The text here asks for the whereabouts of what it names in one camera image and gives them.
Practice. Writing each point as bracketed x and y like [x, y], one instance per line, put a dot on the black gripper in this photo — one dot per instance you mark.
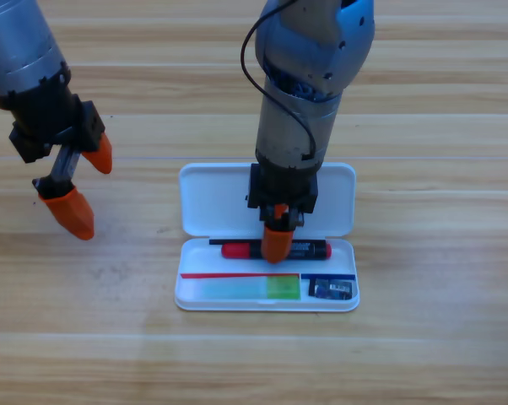
[51, 122]
[279, 185]

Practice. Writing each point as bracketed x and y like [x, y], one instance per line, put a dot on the red and black marker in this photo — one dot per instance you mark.
[237, 251]

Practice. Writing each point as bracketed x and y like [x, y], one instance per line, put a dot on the green highlighter pen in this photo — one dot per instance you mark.
[283, 287]

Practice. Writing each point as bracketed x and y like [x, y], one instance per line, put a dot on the dark blue eraser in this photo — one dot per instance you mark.
[330, 290]

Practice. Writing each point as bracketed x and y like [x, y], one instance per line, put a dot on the white Unitree pencil case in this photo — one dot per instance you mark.
[212, 202]

